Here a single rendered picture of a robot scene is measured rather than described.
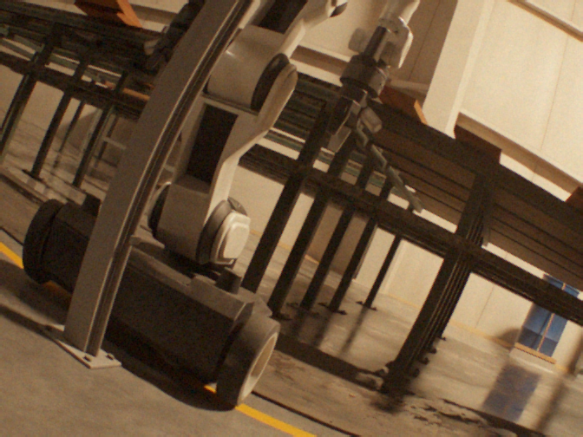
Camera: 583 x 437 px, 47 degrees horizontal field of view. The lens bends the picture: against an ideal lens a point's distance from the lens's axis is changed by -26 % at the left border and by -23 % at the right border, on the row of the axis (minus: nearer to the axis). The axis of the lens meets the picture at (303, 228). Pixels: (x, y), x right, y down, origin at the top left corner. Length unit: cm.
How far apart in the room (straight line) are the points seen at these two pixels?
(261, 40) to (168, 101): 39
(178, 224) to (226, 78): 33
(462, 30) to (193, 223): 677
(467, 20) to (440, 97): 108
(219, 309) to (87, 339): 30
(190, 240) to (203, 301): 27
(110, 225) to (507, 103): 793
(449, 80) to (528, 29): 188
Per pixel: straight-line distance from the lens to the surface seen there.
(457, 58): 827
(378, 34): 172
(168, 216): 177
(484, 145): 265
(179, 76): 137
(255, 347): 148
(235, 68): 166
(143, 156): 136
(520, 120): 906
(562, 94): 925
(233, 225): 178
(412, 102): 259
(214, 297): 152
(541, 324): 785
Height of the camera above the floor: 41
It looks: 1 degrees down
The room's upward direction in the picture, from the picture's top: 24 degrees clockwise
